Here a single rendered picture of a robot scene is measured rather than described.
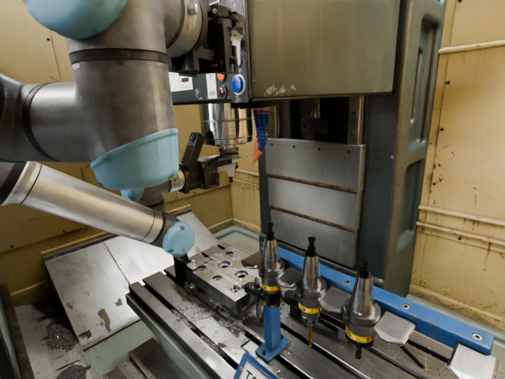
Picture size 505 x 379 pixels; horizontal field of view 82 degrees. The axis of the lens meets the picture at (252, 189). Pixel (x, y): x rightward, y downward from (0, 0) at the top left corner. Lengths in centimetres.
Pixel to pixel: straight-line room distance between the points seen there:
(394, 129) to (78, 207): 96
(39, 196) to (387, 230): 108
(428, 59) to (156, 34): 127
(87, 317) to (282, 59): 139
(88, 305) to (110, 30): 150
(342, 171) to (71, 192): 92
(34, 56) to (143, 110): 152
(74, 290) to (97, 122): 150
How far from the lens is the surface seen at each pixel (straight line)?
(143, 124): 25
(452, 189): 149
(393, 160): 115
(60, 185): 60
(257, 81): 56
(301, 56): 67
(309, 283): 62
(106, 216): 62
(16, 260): 186
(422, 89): 144
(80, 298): 169
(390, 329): 59
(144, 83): 25
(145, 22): 26
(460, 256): 159
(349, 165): 117
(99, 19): 25
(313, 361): 94
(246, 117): 88
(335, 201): 124
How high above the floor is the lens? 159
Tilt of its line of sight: 17 degrees down
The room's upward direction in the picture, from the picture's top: 3 degrees counter-clockwise
